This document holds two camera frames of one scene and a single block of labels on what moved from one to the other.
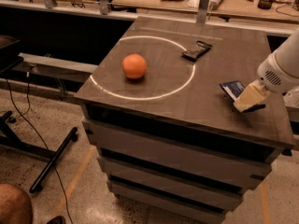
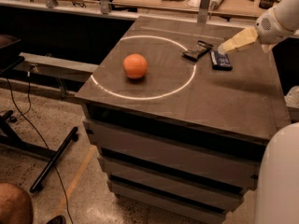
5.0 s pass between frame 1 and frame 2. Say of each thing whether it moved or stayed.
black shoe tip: stayed
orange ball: stayed
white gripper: moved
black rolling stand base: stayed
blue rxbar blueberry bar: moved
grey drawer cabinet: stayed
